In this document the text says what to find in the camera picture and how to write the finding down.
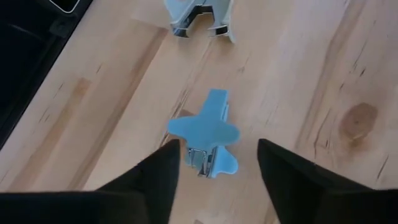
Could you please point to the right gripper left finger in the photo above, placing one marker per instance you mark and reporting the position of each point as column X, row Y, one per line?
column 149, row 193

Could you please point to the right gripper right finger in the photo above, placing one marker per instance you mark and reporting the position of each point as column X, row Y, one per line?
column 304, row 193

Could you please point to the grey staple remover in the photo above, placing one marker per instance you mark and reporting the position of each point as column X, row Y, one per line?
column 205, row 130

